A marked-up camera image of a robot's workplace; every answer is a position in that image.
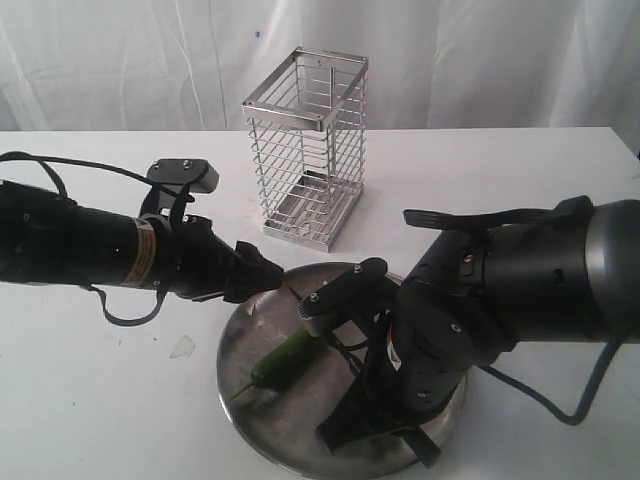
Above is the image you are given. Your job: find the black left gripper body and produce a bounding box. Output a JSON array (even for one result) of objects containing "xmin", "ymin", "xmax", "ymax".
[{"xmin": 164, "ymin": 215, "xmax": 239, "ymax": 302}]

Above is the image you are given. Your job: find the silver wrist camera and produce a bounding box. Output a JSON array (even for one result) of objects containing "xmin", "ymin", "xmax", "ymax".
[
  {"xmin": 298, "ymin": 257, "xmax": 393, "ymax": 338},
  {"xmin": 146, "ymin": 158, "xmax": 219, "ymax": 194}
]

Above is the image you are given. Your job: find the wire metal utensil holder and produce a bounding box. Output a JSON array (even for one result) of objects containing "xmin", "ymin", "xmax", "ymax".
[{"xmin": 242, "ymin": 47, "xmax": 369, "ymax": 252}]

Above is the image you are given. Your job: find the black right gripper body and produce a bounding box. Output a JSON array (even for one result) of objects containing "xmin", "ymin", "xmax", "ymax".
[{"xmin": 365, "ymin": 309, "xmax": 500, "ymax": 420}]

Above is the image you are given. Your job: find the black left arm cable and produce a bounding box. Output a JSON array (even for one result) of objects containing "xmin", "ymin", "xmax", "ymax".
[{"xmin": 0, "ymin": 150, "xmax": 166, "ymax": 327}]

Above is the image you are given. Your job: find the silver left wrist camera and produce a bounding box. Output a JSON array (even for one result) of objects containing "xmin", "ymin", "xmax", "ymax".
[{"xmin": 146, "ymin": 158, "xmax": 219, "ymax": 194}]

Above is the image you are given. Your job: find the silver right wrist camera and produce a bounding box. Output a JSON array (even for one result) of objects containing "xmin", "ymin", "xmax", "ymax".
[{"xmin": 298, "ymin": 257, "xmax": 393, "ymax": 338}]

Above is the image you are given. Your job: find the black knife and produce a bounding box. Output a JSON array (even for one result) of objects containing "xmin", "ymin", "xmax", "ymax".
[{"xmin": 315, "ymin": 278, "xmax": 441, "ymax": 467}]

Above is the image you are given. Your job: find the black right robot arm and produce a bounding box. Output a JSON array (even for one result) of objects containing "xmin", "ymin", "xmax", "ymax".
[{"xmin": 304, "ymin": 196, "xmax": 639, "ymax": 464}]

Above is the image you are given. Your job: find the round stainless steel plate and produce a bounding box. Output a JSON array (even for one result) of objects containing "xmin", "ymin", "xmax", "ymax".
[{"xmin": 216, "ymin": 262, "xmax": 469, "ymax": 474}]

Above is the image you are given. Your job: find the green chili pepper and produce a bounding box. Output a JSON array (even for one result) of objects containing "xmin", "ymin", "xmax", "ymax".
[{"xmin": 229, "ymin": 327, "xmax": 324, "ymax": 400}]

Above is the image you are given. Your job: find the white backdrop curtain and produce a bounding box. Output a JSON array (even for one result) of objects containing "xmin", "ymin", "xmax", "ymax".
[{"xmin": 1, "ymin": 1, "xmax": 639, "ymax": 144}]

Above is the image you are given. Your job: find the clear tape piece near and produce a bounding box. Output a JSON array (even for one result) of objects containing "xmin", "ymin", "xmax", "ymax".
[{"xmin": 169, "ymin": 335, "xmax": 196, "ymax": 360}]

